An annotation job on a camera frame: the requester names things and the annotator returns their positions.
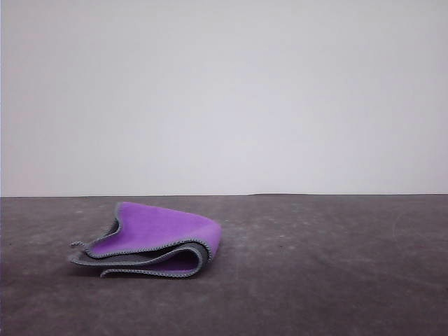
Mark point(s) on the purple towel with grey hem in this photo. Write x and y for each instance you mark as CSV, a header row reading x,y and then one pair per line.
x,y
157,227

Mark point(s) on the grey table cloth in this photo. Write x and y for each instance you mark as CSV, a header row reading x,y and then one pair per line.
x,y
315,280

